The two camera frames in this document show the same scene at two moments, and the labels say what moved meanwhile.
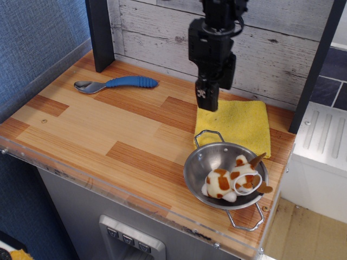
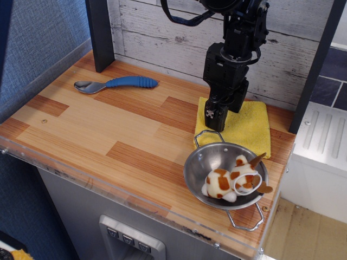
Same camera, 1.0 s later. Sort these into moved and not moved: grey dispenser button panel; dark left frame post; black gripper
Moved: black gripper
Not moved: grey dispenser button panel; dark left frame post
